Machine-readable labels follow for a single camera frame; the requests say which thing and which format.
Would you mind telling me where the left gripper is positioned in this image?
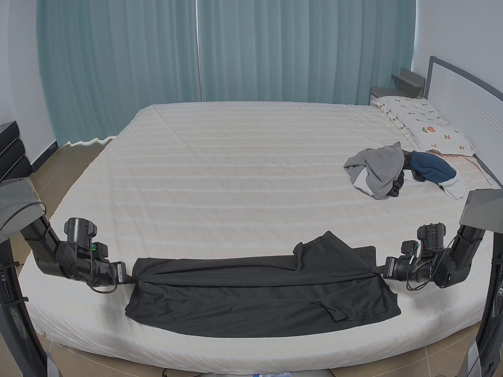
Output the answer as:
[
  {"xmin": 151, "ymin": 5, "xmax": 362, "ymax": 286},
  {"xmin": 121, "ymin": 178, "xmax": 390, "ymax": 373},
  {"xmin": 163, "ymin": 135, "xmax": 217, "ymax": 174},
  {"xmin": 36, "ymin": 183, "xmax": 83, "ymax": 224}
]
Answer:
[{"xmin": 88, "ymin": 258, "xmax": 129, "ymax": 286}]

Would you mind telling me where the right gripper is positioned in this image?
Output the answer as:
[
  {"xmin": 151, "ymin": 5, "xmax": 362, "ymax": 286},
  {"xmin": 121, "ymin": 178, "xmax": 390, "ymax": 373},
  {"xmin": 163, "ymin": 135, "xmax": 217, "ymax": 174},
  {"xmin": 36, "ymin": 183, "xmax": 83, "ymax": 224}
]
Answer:
[{"xmin": 383, "ymin": 256, "xmax": 421, "ymax": 282}]

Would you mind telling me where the black T-shirt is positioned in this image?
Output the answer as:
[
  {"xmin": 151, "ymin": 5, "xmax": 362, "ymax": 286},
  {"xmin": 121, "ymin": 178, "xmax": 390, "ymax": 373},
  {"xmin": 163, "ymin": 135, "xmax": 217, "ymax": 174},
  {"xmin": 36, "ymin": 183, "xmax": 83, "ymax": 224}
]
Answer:
[{"xmin": 125, "ymin": 230, "xmax": 402, "ymax": 337}]

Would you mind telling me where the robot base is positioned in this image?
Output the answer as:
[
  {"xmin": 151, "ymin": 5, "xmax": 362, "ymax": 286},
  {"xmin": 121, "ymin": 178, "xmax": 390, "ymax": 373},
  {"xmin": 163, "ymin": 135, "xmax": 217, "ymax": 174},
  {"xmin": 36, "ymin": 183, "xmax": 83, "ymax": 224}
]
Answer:
[{"xmin": 204, "ymin": 371, "xmax": 303, "ymax": 377}]

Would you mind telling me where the bed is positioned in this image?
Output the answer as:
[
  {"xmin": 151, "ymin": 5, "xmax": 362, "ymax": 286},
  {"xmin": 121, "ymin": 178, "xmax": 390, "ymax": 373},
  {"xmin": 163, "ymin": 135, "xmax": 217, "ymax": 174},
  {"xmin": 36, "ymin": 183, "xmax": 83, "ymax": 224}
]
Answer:
[{"xmin": 18, "ymin": 55, "xmax": 503, "ymax": 372}]

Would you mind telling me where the black garment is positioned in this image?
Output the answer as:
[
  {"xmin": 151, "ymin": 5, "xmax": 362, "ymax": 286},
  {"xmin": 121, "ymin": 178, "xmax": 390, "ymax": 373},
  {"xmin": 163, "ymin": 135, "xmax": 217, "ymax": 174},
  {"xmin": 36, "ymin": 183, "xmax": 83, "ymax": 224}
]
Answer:
[{"xmin": 389, "ymin": 152, "xmax": 415, "ymax": 198}]

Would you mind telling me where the white garment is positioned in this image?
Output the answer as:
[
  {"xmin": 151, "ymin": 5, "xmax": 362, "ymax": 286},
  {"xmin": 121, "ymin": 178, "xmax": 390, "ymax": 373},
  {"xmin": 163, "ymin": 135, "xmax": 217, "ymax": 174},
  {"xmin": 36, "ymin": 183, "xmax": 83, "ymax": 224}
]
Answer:
[
  {"xmin": 353, "ymin": 175, "xmax": 374, "ymax": 195},
  {"xmin": 438, "ymin": 177, "xmax": 468, "ymax": 200}
]

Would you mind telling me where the dark blue garment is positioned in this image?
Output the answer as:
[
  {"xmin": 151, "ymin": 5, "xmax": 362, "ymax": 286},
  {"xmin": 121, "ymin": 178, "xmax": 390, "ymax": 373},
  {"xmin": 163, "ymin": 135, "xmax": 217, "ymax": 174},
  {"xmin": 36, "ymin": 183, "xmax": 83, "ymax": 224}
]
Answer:
[{"xmin": 411, "ymin": 152, "xmax": 457, "ymax": 184}]

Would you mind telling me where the grey garment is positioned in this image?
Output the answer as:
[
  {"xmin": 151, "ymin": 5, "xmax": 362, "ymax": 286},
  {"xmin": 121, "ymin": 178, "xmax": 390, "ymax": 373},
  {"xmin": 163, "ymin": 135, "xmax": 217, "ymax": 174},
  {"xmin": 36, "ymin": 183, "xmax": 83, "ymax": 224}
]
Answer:
[{"xmin": 344, "ymin": 141, "xmax": 405, "ymax": 200}]

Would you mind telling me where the white printed pillow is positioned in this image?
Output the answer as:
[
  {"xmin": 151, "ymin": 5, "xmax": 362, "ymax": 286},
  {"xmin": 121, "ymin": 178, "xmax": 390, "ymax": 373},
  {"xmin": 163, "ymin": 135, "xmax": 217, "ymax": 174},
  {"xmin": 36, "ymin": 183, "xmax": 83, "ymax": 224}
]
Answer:
[{"xmin": 369, "ymin": 96, "xmax": 476, "ymax": 157}]

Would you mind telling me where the black chest of drawers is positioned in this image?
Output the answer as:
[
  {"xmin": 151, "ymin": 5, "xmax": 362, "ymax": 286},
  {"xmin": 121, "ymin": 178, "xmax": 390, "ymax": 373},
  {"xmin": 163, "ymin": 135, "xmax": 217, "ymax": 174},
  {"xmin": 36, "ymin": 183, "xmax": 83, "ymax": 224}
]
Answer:
[{"xmin": 0, "ymin": 121, "xmax": 32, "ymax": 184}]

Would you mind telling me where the grey bedside table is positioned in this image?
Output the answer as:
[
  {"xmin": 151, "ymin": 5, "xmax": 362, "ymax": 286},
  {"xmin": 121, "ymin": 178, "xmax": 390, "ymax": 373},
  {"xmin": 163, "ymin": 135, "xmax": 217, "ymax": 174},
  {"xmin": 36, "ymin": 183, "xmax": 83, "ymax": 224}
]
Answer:
[{"xmin": 370, "ymin": 68, "xmax": 426, "ymax": 100}]

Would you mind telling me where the blue-green curtain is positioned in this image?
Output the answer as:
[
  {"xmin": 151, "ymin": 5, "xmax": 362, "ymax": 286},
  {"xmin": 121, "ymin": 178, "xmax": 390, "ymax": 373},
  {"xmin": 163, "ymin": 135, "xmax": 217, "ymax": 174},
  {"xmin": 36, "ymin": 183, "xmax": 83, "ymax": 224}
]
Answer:
[
  {"xmin": 37, "ymin": 0, "xmax": 201, "ymax": 146},
  {"xmin": 196, "ymin": 0, "xmax": 417, "ymax": 105}
]

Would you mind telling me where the black cable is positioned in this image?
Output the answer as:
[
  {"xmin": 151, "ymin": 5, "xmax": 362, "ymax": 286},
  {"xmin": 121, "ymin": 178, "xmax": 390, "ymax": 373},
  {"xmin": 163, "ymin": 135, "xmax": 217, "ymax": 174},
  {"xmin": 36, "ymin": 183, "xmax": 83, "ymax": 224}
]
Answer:
[
  {"xmin": 88, "ymin": 281, "xmax": 118, "ymax": 294},
  {"xmin": 407, "ymin": 277, "xmax": 434, "ymax": 292}
]

